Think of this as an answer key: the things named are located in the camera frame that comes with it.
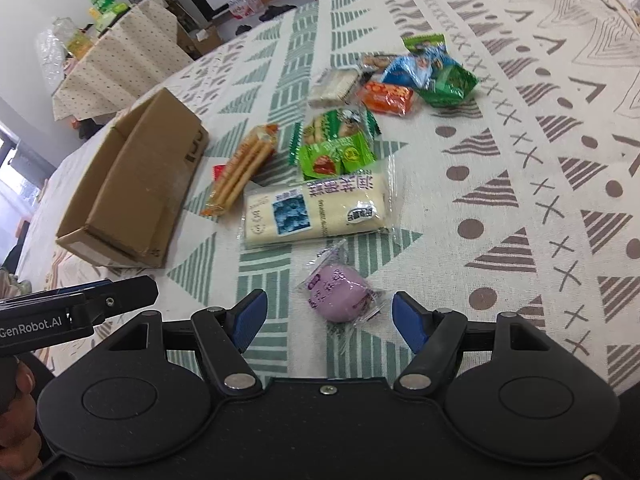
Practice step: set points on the white blueberry bread packet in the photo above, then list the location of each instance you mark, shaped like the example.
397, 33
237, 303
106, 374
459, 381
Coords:
325, 208

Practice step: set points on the dark green snack packet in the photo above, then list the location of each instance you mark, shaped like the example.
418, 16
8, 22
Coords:
450, 87

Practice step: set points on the small cardboard box on floor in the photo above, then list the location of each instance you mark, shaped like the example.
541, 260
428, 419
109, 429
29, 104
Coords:
206, 39

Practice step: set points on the white wafer snack packet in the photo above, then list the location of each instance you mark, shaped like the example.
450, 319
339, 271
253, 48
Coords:
333, 87

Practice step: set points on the purple round snack packet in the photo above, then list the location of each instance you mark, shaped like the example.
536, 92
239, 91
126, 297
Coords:
335, 290

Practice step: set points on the green blue snack packet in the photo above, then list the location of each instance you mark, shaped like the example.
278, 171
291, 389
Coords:
426, 44

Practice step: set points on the yellow oil bottle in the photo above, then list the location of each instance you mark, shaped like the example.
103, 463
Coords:
79, 44

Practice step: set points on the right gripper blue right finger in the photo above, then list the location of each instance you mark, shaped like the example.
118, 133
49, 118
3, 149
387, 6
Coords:
434, 338

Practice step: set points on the orange cracker stick packet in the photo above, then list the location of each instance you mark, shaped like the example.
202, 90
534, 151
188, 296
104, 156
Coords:
251, 154

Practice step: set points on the black shoe pair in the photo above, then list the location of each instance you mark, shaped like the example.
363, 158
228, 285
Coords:
273, 12

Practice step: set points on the green white biscuit packet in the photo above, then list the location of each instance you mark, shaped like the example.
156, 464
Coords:
332, 124

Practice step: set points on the person's left hand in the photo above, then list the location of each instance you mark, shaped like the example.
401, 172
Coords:
20, 442

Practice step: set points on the table with dotted cloth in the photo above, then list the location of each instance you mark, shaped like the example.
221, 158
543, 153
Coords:
140, 51

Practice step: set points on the brown cardboard box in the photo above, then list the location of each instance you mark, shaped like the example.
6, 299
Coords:
127, 203

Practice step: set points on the patterned bed cover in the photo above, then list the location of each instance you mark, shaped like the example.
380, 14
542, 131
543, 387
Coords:
525, 198

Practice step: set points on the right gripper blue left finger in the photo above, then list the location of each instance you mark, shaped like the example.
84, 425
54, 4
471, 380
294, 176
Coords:
223, 335

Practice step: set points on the pack of water bottles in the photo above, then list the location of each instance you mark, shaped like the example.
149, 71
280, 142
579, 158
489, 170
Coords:
241, 9

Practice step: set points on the orange snack packet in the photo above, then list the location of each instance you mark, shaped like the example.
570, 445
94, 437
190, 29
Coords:
386, 98

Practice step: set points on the brown nut bar packet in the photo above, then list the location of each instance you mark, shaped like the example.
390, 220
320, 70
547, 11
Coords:
376, 63

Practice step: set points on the green date snack packet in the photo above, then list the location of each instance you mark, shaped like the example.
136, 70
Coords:
336, 157

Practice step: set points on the red candy bar packet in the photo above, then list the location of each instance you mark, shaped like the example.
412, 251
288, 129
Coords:
217, 171

